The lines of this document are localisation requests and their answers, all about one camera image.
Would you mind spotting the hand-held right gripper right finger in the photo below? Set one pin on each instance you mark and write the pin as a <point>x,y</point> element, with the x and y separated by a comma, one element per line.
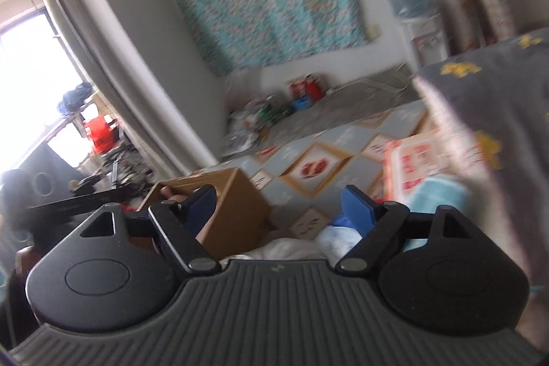
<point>358,208</point>

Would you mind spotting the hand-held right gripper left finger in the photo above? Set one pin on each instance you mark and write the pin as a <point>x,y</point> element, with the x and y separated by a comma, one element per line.
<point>201,205</point>

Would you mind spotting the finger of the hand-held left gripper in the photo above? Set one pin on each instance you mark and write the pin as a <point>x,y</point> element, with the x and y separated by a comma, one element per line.
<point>85,205</point>

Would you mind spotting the brown cardboard box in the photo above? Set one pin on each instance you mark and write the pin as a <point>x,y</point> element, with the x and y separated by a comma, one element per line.
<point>231,211</point>

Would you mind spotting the white plastic bag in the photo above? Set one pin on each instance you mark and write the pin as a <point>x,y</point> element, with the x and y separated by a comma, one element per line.
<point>300,244</point>

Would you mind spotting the pink wet wipes pack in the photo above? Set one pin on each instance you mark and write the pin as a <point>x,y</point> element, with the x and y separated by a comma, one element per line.
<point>411,164</point>

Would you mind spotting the red plastic basket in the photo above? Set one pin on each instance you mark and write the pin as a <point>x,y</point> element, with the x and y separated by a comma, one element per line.
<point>101,132</point>

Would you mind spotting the blue cloth bundle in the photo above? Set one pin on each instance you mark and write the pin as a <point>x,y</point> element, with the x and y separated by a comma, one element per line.
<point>77,98</point>

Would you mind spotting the pile of floor clutter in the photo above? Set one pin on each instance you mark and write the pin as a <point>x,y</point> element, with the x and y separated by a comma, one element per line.
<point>261,117</point>

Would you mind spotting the grey curtain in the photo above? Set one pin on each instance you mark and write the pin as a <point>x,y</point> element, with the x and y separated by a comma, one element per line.
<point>107,61</point>

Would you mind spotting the grey quilt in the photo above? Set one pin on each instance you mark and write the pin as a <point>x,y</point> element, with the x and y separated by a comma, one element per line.
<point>493,100</point>

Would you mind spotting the white water dispenser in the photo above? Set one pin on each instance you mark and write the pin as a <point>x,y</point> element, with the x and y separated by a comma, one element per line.
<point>424,42</point>

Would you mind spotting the wall outlet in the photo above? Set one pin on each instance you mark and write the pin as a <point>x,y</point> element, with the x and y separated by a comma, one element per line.
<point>375,31</point>

